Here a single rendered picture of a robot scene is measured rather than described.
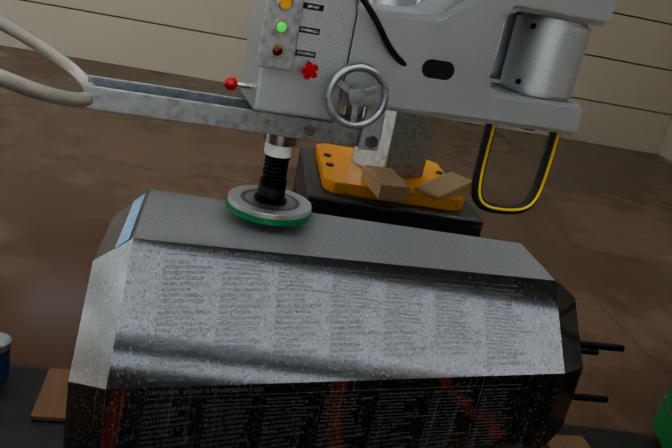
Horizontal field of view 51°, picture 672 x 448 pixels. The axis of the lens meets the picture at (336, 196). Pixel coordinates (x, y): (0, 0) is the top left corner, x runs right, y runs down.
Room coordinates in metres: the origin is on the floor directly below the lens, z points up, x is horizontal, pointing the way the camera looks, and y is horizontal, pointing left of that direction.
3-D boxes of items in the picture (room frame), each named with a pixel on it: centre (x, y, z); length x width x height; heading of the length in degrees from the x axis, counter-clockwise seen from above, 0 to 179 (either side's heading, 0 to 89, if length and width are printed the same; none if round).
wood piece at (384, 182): (2.20, -0.15, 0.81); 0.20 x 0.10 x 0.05; 17
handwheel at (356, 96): (1.59, 0.01, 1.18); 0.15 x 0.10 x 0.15; 109
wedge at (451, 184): (2.32, -0.36, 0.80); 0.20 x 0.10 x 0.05; 139
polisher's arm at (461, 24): (1.78, -0.21, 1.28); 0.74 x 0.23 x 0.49; 109
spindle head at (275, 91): (1.69, 0.09, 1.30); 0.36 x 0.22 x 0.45; 109
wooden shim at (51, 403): (1.85, 0.74, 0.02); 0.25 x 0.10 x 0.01; 13
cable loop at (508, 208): (1.88, -0.46, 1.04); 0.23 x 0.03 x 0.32; 109
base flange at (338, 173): (2.46, -0.16, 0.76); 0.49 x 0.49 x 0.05; 9
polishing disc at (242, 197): (1.67, 0.16, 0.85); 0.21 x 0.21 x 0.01
